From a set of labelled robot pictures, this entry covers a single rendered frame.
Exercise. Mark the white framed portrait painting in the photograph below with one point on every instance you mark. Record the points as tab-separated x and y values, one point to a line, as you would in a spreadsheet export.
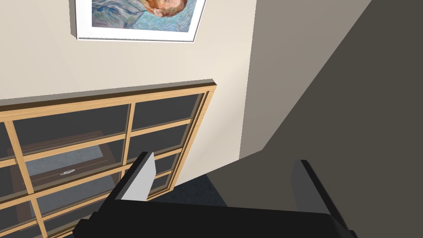
138	19

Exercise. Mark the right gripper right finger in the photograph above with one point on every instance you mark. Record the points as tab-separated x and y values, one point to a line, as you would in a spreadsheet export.
309	190

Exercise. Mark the wooden glass-front cabinet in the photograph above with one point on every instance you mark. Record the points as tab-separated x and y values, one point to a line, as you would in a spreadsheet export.
82	148

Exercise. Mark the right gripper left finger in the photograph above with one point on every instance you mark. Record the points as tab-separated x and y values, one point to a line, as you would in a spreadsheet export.
140	181

